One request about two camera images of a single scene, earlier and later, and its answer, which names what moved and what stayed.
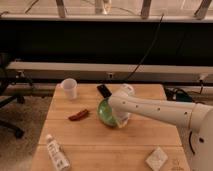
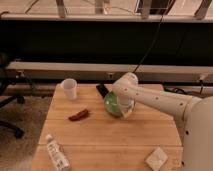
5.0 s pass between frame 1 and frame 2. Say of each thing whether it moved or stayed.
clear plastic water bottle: stayed
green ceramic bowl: moved
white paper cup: stayed
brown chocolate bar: stayed
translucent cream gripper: moved
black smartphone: stayed
